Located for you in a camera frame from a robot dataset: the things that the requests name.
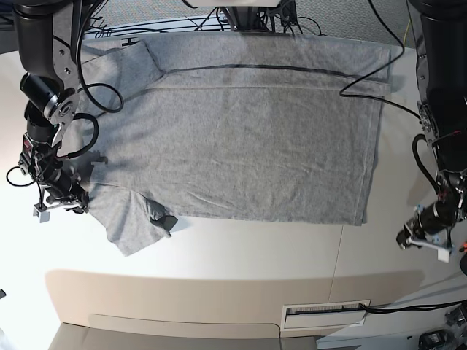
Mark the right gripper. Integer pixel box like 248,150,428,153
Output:
36,163,89,214

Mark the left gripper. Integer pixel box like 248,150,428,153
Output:
396,206,455,252

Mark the grey T-shirt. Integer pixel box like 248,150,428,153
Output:
79,33,391,255

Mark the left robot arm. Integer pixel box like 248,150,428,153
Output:
396,1,466,253

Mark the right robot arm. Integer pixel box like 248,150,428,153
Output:
12,1,121,217

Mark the orange black object right edge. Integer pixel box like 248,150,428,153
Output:
459,242,467,253

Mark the black device bottom right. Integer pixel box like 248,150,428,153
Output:
418,330,449,350

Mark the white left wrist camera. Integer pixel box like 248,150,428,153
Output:
437,249,451,263

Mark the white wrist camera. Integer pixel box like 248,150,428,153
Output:
437,249,451,263
33,203,50,223

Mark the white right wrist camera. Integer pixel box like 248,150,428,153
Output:
33,203,50,223

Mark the black cable at grommet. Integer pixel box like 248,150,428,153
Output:
342,300,467,315

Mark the white table cable grommet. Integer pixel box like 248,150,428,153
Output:
280,300,371,331

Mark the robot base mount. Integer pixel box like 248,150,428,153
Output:
220,6,282,33

